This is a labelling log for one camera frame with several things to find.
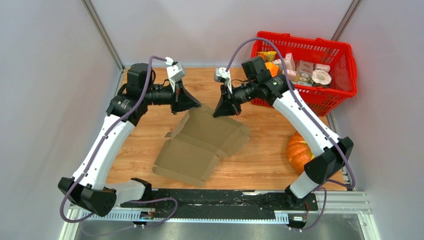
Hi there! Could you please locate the red plastic shopping basket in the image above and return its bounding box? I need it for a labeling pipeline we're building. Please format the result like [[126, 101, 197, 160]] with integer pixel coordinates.
[[256, 31, 357, 117]]

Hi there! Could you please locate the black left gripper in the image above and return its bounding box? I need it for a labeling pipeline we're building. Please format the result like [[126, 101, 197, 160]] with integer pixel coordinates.
[[143, 79, 201, 115]]

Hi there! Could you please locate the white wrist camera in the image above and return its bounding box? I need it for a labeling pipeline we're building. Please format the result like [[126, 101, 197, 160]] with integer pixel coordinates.
[[214, 67, 233, 94], [165, 57, 187, 93]]

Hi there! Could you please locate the brown cardboard paper box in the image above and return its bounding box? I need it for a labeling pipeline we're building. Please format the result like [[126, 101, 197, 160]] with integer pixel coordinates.
[[152, 104, 251, 187]]

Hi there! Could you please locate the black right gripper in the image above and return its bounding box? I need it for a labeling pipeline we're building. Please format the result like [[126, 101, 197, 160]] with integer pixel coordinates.
[[213, 80, 257, 118]]

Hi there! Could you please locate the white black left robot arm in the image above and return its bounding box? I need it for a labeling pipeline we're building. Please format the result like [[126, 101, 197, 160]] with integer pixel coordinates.
[[58, 62, 201, 217]]

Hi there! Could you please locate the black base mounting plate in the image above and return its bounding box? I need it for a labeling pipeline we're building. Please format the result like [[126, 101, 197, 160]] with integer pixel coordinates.
[[120, 188, 319, 220]]

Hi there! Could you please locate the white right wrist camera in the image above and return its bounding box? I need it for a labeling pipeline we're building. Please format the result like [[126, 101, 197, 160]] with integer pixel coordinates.
[[214, 67, 233, 94]]

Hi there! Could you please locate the orange pumpkin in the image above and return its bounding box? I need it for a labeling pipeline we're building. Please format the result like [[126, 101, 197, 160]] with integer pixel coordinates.
[[286, 131, 315, 175]]

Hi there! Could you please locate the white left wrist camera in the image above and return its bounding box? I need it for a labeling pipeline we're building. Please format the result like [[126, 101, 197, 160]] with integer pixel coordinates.
[[165, 57, 187, 93]]

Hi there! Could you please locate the white pink carton box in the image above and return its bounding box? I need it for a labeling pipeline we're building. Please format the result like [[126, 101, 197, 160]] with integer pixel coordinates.
[[284, 52, 296, 71]]

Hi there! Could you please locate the yellow snack bag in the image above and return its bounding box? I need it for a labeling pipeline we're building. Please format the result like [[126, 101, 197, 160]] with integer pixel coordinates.
[[257, 51, 277, 63]]

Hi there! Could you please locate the aluminium frame rail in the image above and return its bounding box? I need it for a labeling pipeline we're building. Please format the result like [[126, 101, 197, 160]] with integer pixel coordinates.
[[67, 188, 380, 240]]

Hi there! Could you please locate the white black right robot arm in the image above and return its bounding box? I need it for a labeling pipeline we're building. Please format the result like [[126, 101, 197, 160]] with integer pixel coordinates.
[[213, 56, 354, 210]]

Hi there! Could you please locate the orange snack box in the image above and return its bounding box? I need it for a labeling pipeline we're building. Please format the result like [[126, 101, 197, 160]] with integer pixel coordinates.
[[265, 62, 279, 77]]

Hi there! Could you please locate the white round tape roll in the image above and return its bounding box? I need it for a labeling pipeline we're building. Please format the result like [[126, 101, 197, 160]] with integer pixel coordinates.
[[311, 69, 332, 85]]

